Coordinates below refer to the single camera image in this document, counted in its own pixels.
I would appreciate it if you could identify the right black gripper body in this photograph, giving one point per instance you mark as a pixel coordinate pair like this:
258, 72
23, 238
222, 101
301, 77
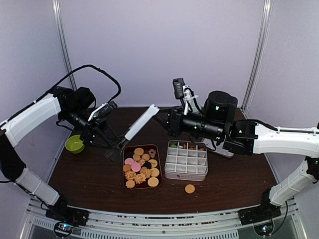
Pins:
176, 126

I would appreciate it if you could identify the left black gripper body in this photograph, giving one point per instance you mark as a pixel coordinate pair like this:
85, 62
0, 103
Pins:
89, 126

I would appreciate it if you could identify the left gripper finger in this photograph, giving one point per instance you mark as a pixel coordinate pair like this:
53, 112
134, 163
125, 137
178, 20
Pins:
101, 145
109, 132

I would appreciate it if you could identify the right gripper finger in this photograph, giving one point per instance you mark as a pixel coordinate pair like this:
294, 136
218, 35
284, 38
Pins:
164, 112
164, 123

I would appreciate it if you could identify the swirl butter cookie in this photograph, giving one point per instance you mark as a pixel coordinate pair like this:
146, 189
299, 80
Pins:
130, 175

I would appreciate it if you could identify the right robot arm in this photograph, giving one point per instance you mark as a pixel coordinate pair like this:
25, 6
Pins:
216, 122

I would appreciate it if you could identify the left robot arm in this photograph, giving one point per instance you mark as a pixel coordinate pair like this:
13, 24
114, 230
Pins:
68, 105

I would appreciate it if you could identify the green plastic bowl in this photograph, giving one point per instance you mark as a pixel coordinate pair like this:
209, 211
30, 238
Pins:
74, 144

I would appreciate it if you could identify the left pink round cookie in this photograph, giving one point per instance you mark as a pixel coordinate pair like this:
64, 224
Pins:
129, 161

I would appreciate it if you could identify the pink round cookie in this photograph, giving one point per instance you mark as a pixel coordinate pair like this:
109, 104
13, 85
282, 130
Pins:
129, 161
136, 167

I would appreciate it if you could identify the brown flower cookie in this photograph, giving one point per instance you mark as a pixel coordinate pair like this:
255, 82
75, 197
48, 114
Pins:
152, 153

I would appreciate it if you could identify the right pink round cookie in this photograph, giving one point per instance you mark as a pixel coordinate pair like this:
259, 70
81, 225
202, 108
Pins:
136, 167

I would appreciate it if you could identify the dark red cookie tray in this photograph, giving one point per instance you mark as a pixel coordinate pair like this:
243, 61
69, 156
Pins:
144, 174

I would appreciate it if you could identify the white divided cookie tin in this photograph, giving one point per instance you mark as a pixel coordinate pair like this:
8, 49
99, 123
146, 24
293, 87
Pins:
185, 164

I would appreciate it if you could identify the black round cookie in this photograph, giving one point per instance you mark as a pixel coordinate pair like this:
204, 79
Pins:
148, 165

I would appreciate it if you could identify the bottom left round cookie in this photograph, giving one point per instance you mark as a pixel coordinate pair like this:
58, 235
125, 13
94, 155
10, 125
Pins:
130, 184

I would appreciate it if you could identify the large round tan cookie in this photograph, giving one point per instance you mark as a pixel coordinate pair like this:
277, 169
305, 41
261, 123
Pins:
153, 182

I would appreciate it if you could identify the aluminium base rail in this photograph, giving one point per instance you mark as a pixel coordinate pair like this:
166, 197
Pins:
223, 224

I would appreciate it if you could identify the right aluminium frame post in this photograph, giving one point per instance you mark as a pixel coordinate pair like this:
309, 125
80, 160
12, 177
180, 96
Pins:
260, 48

